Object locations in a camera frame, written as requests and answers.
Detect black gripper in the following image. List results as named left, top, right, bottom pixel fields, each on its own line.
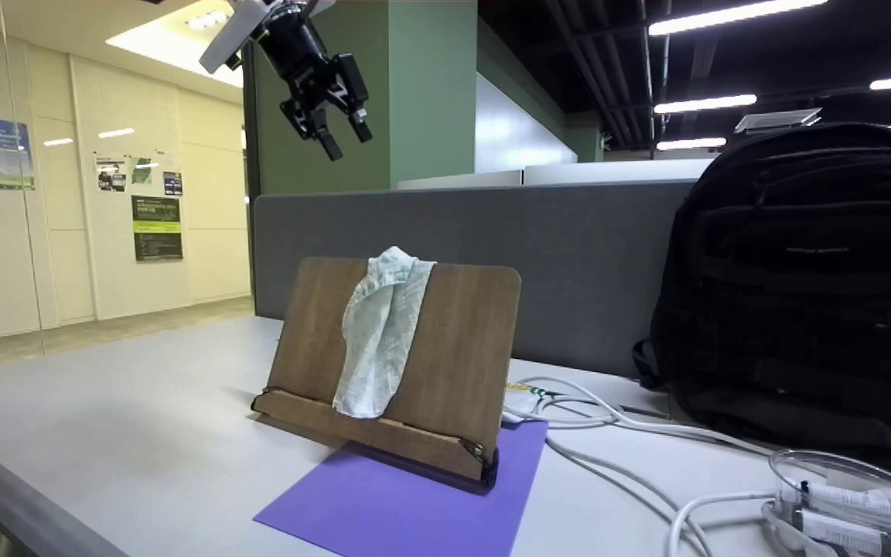
left=256, top=4, right=378, bottom=165

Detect white plug adapters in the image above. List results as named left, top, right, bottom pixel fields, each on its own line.
left=761, top=476, right=891, bottom=557

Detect thin white looped cable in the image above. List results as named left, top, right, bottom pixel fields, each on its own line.
left=501, top=370, right=674, bottom=434

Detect thick white cable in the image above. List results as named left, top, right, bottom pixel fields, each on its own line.
left=543, top=406, right=780, bottom=557

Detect wooden book stand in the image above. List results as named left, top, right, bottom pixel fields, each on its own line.
left=247, top=253, right=525, bottom=490

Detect dark green wall poster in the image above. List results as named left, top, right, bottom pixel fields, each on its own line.
left=131, top=191, right=186, bottom=266

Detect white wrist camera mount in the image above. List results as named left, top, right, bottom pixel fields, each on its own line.
left=196, top=0, right=311, bottom=77

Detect white green patterned cloth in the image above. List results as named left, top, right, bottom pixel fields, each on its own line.
left=328, top=244, right=440, bottom=423

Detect purple paper sheet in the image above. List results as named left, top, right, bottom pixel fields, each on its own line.
left=250, top=415, right=554, bottom=557

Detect grey office partition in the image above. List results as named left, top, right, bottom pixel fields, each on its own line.
left=247, top=179, right=698, bottom=380

